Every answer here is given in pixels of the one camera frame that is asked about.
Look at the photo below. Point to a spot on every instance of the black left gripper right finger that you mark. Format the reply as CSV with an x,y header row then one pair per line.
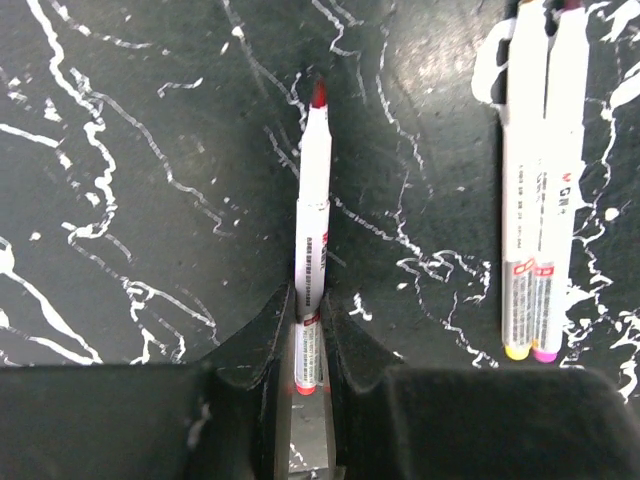
x,y
389,420

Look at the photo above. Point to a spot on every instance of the purple whiteboard pen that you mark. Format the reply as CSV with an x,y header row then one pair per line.
x,y
561,169

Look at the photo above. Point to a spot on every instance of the yellow whiteboard pen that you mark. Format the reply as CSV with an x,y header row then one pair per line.
x,y
522,126

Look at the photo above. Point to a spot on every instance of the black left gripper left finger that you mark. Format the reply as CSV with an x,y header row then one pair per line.
x,y
225,416

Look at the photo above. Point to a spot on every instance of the red whiteboard pen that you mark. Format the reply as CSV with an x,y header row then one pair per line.
x,y
311,238

